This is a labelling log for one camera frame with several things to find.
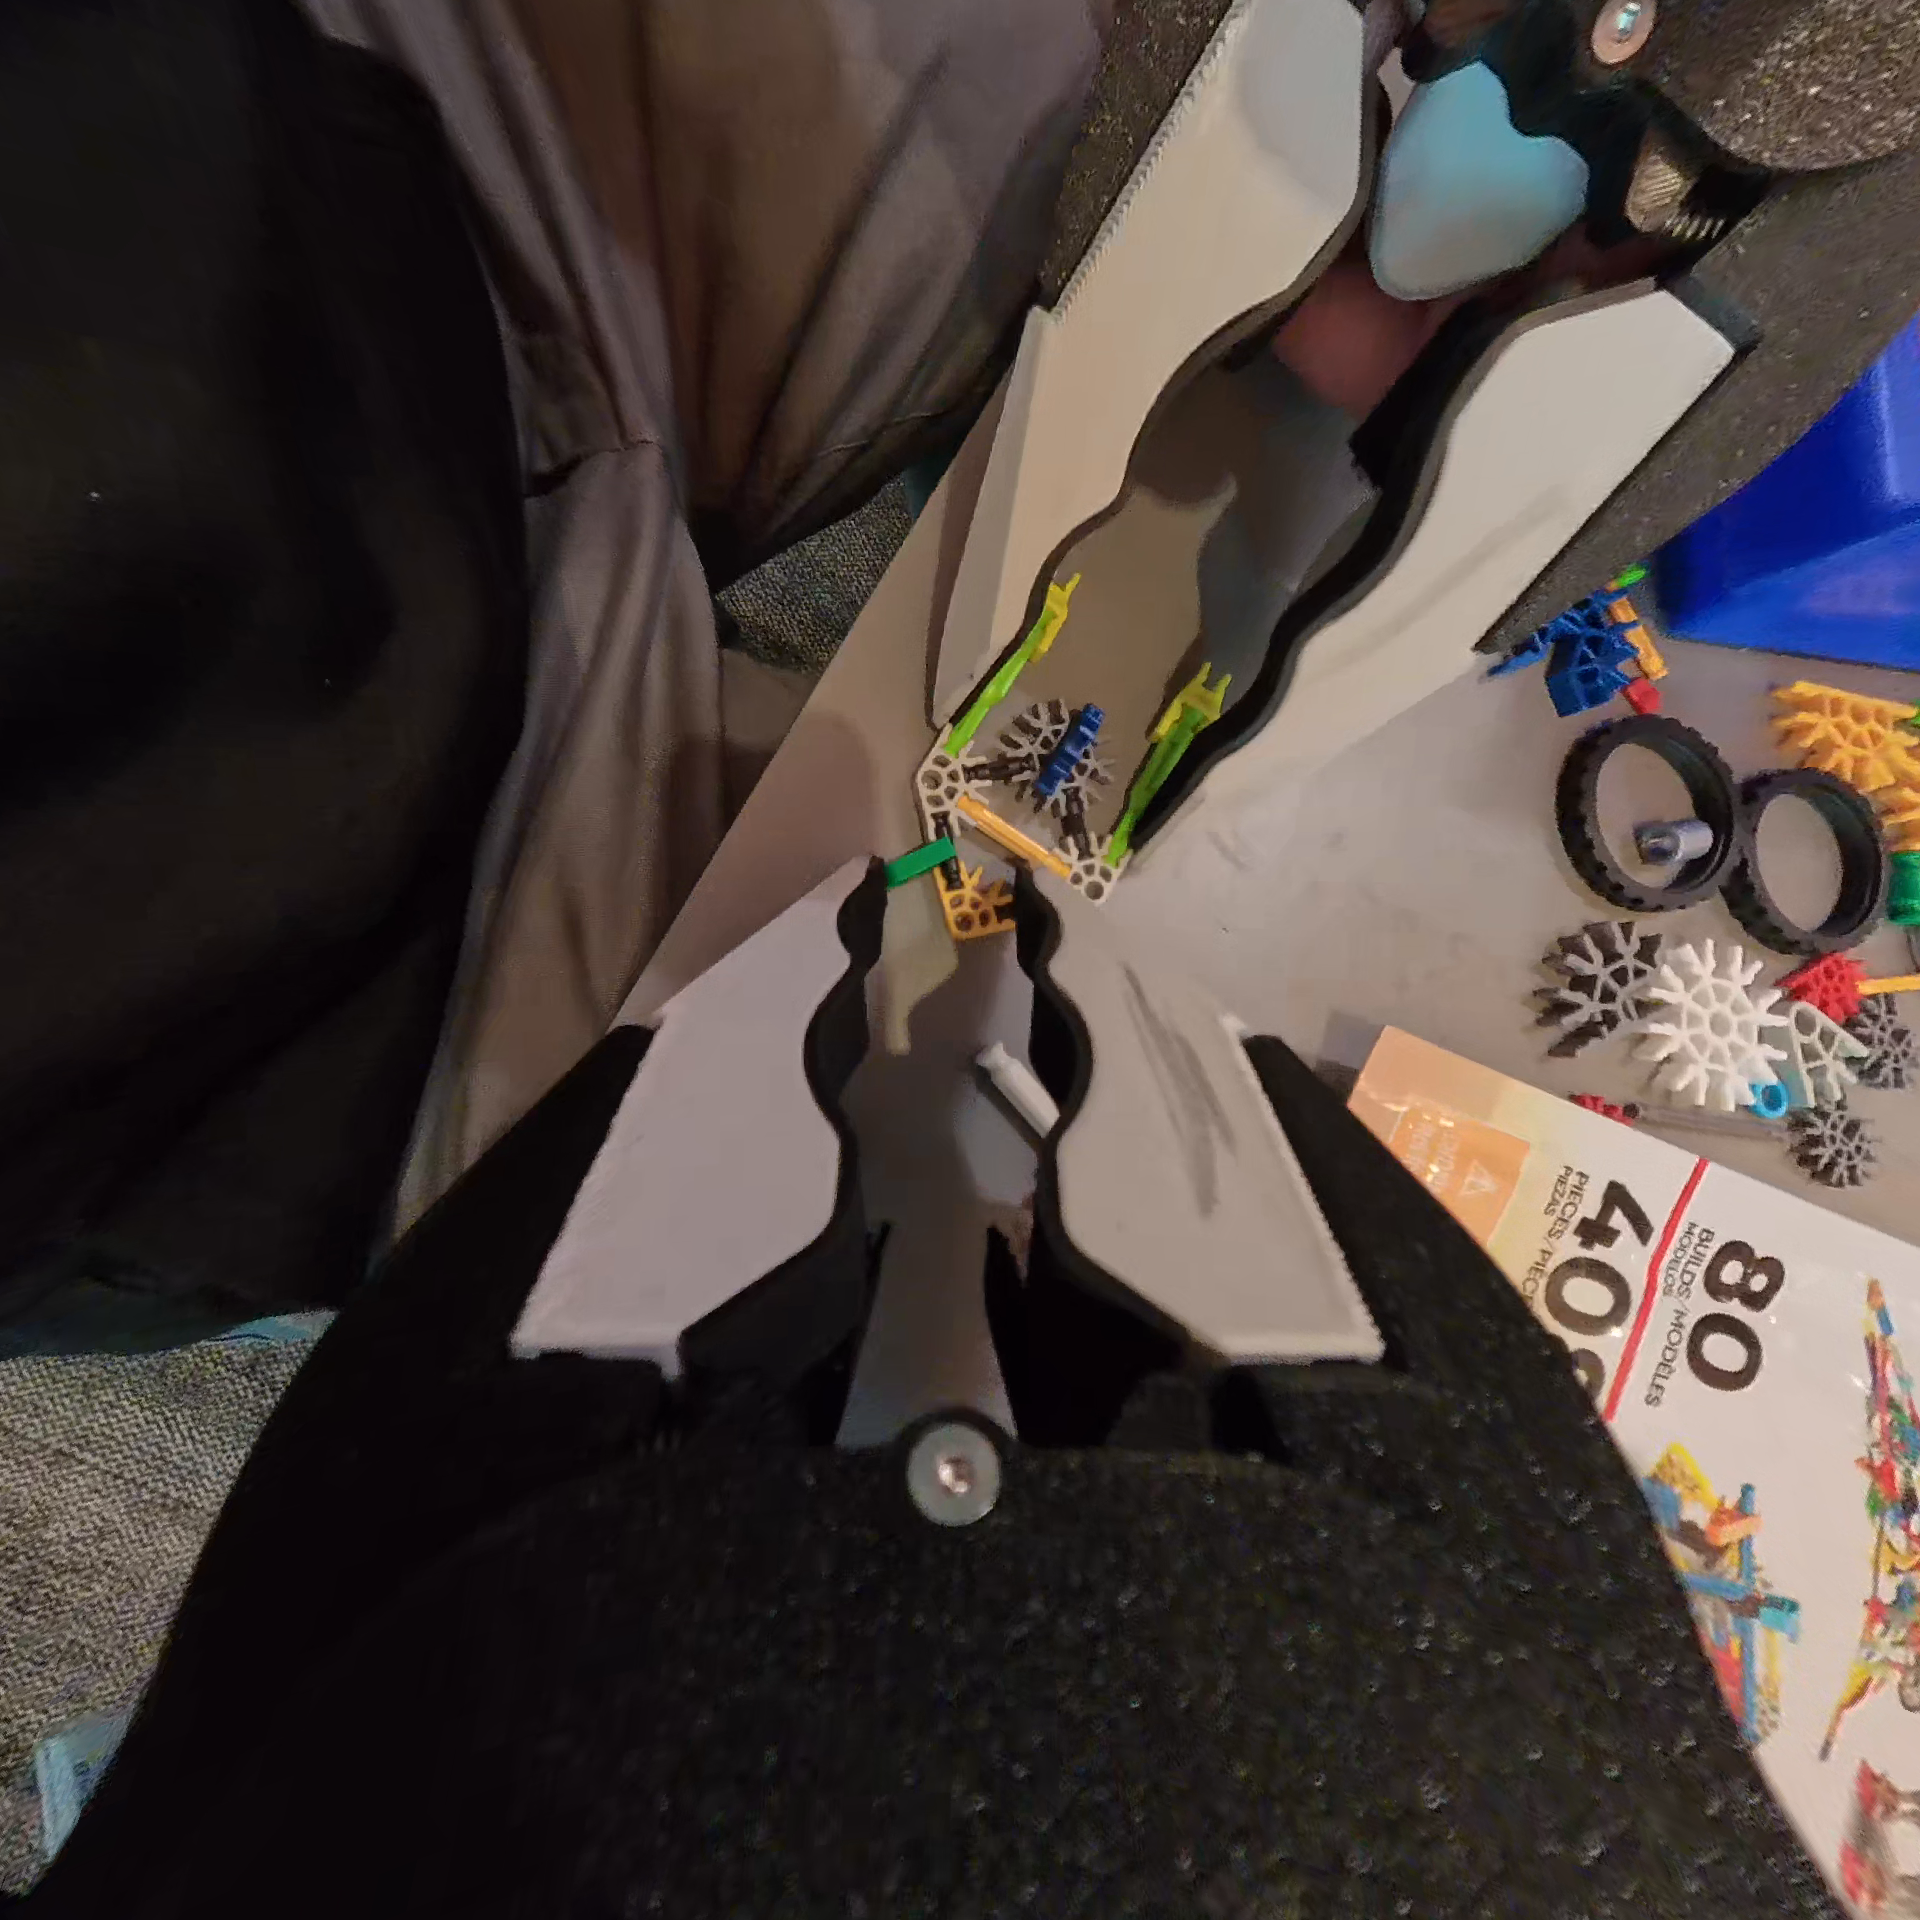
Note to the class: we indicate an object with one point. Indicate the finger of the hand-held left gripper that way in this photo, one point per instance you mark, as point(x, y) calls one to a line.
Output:
point(1532, 477)
point(1201, 195)

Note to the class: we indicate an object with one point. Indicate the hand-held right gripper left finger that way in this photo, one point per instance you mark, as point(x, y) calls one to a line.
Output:
point(688, 1187)

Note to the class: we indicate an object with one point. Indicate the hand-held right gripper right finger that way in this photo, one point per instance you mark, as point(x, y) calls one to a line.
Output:
point(1201, 1187)

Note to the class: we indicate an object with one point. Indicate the blue plastic bin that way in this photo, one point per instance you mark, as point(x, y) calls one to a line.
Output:
point(1798, 570)

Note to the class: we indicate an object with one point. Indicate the short green rod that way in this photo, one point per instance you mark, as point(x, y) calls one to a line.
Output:
point(918, 863)

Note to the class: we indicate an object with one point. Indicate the lime and gray toy assembly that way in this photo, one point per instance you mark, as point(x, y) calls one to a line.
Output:
point(945, 781)

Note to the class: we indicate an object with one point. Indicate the person's left hand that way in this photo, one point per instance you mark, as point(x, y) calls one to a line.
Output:
point(1349, 346)

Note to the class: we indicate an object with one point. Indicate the blue snowflake connector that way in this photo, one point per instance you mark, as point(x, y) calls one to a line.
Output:
point(1577, 661)

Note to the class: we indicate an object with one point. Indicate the white rod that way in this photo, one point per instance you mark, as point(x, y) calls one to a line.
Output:
point(1008, 1081)

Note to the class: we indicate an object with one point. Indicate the black rubber tire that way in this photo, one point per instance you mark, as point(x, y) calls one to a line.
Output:
point(1810, 786)
point(1572, 811)

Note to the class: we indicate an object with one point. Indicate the small gray spacer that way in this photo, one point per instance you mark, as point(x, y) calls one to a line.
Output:
point(1675, 843)

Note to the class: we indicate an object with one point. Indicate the yellow fan connector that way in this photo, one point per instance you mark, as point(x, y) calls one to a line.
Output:
point(1848, 737)

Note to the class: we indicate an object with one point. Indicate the small red connector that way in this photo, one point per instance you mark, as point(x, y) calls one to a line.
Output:
point(1602, 1109)

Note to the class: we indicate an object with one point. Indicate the dark gray snowflake connector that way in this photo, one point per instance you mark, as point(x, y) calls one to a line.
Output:
point(1886, 1044)
point(1595, 984)
point(1830, 1142)

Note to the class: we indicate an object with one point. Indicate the person's gray trousers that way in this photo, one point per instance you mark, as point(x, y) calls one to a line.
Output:
point(718, 299)

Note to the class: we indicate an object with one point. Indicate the gray rod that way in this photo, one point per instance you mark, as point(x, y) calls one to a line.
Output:
point(1695, 1114)

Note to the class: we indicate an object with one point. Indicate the white snowflake connector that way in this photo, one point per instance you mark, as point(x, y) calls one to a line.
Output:
point(1695, 1014)

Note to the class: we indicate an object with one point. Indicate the bent green rod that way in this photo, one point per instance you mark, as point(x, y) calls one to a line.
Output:
point(1904, 884)

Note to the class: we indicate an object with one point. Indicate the printed plastic toy bag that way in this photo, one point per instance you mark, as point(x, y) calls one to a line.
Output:
point(1695, 1439)

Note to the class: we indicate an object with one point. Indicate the red fan connector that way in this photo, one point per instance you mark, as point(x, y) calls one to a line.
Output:
point(1824, 988)

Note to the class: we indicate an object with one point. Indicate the light gray fan connector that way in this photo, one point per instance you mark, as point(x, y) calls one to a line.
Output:
point(1824, 1050)

